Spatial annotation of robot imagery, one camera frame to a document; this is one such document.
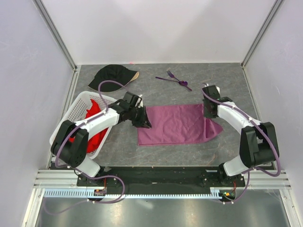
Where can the black bucket hat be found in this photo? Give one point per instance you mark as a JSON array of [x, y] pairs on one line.
[[114, 72]]

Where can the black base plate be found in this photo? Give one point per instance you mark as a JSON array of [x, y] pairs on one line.
[[162, 179]]

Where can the right aluminium frame post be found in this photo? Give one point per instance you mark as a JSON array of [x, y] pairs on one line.
[[263, 29]]

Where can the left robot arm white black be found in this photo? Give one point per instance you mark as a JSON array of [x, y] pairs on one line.
[[71, 141]]

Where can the purple cloth napkin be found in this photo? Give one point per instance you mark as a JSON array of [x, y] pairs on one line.
[[177, 125]]

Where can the purple spoon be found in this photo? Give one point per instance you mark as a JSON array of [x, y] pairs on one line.
[[181, 83]]

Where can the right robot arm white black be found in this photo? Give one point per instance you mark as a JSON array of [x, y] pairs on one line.
[[258, 144]]

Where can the red cloth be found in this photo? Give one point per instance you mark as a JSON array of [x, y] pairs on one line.
[[96, 123]]

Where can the white plastic basket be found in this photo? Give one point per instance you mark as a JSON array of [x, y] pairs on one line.
[[78, 110]]

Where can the blue cable duct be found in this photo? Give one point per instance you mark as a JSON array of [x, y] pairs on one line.
[[97, 194]]

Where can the left aluminium frame post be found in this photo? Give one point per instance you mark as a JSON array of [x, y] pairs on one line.
[[55, 33]]

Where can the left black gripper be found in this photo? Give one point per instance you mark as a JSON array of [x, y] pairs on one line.
[[144, 121]]

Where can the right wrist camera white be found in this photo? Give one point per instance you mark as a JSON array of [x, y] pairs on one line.
[[211, 89]]

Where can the purple fork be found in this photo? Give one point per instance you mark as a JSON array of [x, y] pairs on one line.
[[172, 76]]

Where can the aluminium frame post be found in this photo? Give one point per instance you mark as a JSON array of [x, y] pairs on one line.
[[55, 33], [263, 29]]

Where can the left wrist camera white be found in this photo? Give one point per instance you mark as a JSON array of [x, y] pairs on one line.
[[139, 103]]

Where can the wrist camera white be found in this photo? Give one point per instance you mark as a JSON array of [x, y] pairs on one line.
[[211, 89], [139, 103]]

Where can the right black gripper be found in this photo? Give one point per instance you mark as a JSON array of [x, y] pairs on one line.
[[206, 114]]

